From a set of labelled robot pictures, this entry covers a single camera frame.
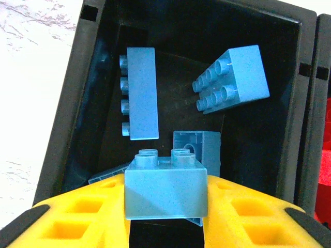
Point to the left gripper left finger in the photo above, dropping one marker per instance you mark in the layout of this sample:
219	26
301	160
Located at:
108	206

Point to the long blue lego brick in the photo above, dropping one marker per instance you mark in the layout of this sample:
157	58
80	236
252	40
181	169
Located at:
143	93
245	75

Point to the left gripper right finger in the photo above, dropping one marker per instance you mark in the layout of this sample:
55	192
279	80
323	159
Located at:
225	201

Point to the red lego brick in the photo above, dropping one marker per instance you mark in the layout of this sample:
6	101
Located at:
325	168
328	116

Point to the small blue lego brick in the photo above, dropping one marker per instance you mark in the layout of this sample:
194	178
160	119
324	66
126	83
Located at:
165	191
210	152
108	176

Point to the black plastic bin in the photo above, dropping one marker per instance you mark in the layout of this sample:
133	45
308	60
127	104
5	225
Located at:
258	155
307	155

